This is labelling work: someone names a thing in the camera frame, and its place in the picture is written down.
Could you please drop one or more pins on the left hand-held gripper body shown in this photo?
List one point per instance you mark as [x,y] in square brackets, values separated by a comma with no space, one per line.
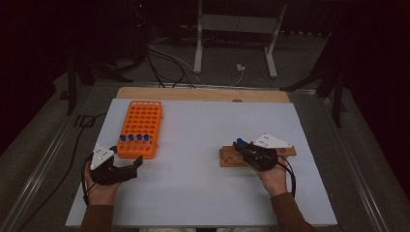
[108,174]

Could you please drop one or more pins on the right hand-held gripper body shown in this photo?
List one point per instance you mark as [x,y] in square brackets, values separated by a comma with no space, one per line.
[262,159]

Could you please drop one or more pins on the blue capped glass test tube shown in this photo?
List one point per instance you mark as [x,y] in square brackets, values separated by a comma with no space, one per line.
[146,137]
[139,137]
[131,137]
[239,141]
[122,138]

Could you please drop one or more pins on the wooden test tube rack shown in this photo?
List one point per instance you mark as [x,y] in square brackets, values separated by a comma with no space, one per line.
[228,161]

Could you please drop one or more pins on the orange plastic test tube rack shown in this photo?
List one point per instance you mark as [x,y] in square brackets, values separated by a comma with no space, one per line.
[141,116]

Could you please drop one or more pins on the person's left hand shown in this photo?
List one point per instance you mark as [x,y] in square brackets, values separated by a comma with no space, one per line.
[100,195]

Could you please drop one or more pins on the person's right hand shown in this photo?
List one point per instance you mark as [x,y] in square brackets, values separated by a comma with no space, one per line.
[277,182]

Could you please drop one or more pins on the white table sheet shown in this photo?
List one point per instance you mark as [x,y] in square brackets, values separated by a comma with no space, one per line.
[193,135]

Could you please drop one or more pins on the black tripod stand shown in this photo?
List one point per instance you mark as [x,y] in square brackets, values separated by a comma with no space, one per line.
[337,103]
[71,93]

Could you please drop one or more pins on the white plug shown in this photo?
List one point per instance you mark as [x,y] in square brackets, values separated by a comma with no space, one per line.
[240,67]

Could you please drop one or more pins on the grey metal stand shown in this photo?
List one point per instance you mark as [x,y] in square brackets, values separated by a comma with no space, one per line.
[238,24]

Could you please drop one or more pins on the black floor bracket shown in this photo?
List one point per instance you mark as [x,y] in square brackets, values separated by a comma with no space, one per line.
[84,121]

